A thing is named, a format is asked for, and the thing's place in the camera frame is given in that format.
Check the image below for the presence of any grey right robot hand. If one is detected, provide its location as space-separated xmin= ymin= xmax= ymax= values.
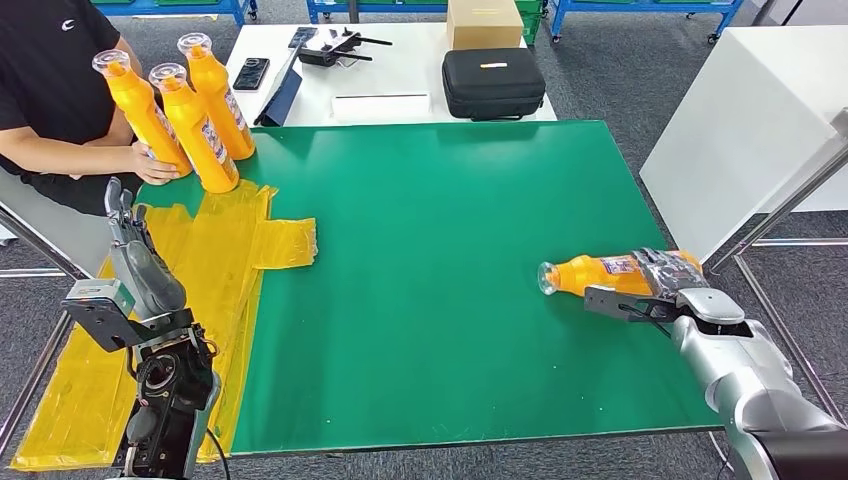
xmin=632 ymin=246 xmax=711 ymax=299

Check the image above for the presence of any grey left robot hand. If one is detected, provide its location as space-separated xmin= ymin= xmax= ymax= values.
xmin=103 ymin=176 xmax=188 ymax=321

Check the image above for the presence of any person's right hand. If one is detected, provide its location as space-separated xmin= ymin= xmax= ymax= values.
xmin=129 ymin=140 xmax=181 ymax=187

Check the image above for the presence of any orange bottle with clear cap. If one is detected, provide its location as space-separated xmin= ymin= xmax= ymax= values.
xmin=148 ymin=62 xmax=241 ymax=195
xmin=91 ymin=48 xmax=195 ymax=179
xmin=537 ymin=248 xmax=704 ymax=298
xmin=176 ymin=32 xmax=257 ymax=162

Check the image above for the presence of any grey seat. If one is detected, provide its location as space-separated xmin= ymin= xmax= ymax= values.
xmin=0 ymin=168 xmax=114 ymax=280

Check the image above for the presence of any black smartphone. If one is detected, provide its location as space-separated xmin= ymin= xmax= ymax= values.
xmin=231 ymin=56 xmax=272 ymax=93

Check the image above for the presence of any person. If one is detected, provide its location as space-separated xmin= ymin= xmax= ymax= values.
xmin=0 ymin=0 xmax=174 ymax=217

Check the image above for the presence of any tablet in blue folio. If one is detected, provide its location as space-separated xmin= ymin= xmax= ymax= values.
xmin=253 ymin=46 xmax=306 ymax=128

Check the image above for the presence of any white cabinet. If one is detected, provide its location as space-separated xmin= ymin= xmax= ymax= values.
xmin=639 ymin=25 xmax=848 ymax=264

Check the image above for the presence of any yellow tape sheet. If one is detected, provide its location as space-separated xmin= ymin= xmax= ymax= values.
xmin=9 ymin=180 xmax=319 ymax=473

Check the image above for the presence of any blue metal rack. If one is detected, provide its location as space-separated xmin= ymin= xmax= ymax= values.
xmin=305 ymin=0 xmax=452 ymax=26
xmin=89 ymin=0 xmax=260 ymax=29
xmin=548 ymin=0 xmax=747 ymax=46

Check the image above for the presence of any black antenna controller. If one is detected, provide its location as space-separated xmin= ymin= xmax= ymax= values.
xmin=298 ymin=27 xmax=394 ymax=69

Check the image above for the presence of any white flat box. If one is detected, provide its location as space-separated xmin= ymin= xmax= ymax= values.
xmin=329 ymin=92 xmax=432 ymax=122

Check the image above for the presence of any black zip case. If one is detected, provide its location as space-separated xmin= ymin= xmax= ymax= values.
xmin=441 ymin=47 xmax=548 ymax=123

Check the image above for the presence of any white table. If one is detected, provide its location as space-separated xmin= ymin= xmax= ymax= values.
xmin=225 ymin=21 xmax=559 ymax=128

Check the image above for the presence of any cardboard box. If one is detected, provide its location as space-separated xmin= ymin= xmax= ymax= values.
xmin=446 ymin=0 xmax=526 ymax=52

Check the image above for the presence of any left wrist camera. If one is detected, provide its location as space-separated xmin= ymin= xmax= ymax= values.
xmin=61 ymin=278 xmax=193 ymax=354

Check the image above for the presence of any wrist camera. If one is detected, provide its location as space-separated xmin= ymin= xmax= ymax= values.
xmin=61 ymin=278 xmax=193 ymax=354
xmin=582 ymin=284 xmax=684 ymax=326

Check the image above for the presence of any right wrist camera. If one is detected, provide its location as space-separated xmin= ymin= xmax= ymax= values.
xmin=582 ymin=284 xmax=684 ymax=326

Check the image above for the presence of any steel frame table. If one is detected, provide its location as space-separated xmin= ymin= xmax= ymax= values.
xmin=705 ymin=105 xmax=848 ymax=425
xmin=0 ymin=201 xmax=91 ymax=458

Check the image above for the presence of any white floor cable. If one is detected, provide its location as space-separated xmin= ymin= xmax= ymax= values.
xmin=708 ymin=432 xmax=731 ymax=468

